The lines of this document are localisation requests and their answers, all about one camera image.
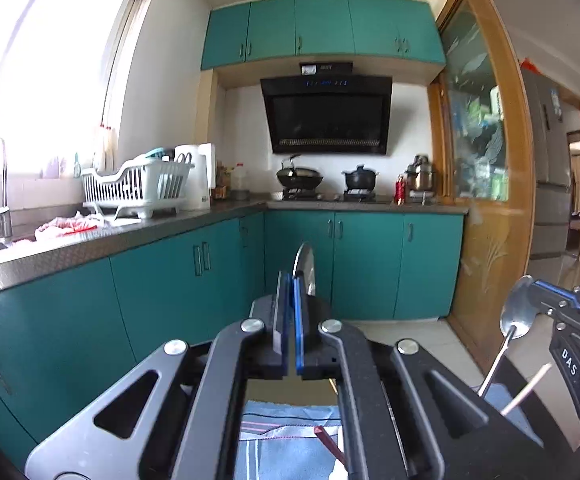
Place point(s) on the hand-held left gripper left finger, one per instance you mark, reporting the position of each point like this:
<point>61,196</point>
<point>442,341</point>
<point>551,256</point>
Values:
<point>283,325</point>

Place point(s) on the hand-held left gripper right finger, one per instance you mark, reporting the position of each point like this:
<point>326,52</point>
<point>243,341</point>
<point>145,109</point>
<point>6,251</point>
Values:
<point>299,330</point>

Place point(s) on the metal spoon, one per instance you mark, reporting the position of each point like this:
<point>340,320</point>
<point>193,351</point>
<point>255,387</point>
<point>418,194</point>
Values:
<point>517,310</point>
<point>306,267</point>

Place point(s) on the white chopstick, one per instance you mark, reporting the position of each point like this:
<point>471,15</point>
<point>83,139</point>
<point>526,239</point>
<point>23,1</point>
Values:
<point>526,391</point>

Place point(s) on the red-brown chopstick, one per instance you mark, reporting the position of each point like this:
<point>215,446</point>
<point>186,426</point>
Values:
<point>331,445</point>

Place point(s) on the blue striped cloth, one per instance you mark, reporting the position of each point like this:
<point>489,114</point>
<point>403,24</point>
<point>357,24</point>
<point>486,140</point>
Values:
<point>285,455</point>

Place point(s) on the silver refrigerator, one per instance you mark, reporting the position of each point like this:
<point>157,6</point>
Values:
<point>550,170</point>

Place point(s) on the wooden framed glass door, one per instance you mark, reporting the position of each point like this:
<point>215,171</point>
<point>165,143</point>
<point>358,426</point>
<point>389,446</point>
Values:
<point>480,185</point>

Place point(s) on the gas stove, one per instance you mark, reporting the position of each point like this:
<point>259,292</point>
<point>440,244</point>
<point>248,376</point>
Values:
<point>330,196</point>

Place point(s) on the cooking oil bottle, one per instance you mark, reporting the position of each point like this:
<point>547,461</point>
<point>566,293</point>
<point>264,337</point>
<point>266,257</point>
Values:
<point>241,182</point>

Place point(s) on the black wok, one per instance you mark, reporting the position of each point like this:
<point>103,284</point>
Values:
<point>300,176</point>

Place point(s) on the group of sauce bottles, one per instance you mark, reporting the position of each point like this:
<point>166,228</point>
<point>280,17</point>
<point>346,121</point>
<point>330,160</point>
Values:
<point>222,182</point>

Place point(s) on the black cooking pot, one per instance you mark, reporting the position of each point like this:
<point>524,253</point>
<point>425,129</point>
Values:
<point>360,178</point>

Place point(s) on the teal lower cabinets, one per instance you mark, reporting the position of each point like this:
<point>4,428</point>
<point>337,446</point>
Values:
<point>120,300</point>

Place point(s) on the teal cabinets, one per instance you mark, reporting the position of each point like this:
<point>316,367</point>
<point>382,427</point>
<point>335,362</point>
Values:
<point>120,300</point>
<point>320,25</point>

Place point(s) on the white electric kettle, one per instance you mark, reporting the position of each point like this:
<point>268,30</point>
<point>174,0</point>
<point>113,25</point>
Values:
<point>196,180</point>

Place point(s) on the red thermos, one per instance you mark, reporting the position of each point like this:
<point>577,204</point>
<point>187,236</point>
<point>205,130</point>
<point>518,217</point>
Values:
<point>400,191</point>

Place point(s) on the stainless steel pot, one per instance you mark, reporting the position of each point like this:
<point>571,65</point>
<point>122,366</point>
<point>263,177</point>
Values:
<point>421,175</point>

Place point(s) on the white dish rack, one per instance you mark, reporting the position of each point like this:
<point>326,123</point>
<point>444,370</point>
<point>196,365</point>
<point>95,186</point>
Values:
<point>135,187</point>

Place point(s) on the black range hood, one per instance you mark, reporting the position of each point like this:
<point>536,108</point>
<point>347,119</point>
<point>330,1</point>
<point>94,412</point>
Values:
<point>327,115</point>

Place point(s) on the pink rag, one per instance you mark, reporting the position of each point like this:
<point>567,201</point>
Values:
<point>67,224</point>

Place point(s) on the teal upper cabinets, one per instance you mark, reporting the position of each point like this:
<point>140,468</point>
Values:
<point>320,25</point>

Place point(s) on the window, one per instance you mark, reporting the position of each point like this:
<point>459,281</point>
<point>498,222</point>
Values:
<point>45,70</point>

